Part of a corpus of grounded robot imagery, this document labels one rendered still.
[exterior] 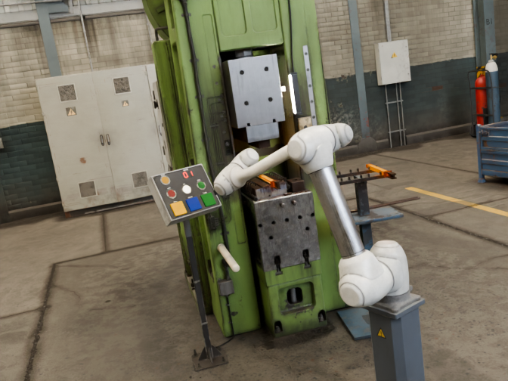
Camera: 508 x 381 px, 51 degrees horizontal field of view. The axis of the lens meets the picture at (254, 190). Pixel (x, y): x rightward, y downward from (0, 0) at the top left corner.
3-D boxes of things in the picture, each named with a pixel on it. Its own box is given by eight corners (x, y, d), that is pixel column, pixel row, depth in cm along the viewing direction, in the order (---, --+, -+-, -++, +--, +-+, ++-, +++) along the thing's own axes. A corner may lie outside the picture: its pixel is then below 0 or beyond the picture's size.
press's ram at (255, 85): (298, 118, 328) (289, 51, 320) (237, 128, 319) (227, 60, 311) (278, 116, 368) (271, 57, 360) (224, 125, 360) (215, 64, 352)
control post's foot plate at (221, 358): (230, 363, 322) (227, 349, 321) (194, 373, 318) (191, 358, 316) (223, 347, 343) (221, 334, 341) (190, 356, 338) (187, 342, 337)
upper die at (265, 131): (280, 137, 327) (277, 122, 325) (248, 143, 322) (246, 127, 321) (261, 133, 367) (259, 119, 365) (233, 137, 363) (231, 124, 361)
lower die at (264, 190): (287, 193, 334) (285, 180, 332) (256, 199, 330) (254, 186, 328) (268, 184, 374) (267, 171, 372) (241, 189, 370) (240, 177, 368)
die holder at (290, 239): (320, 258, 340) (312, 190, 331) (264, 272, 332) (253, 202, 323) (293, 237, 394) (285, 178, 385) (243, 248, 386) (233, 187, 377)
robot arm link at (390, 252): (416, 285, 235) (412, 237, 231) (397, 301, 222) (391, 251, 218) (383, 280, 246) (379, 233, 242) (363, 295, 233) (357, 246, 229)
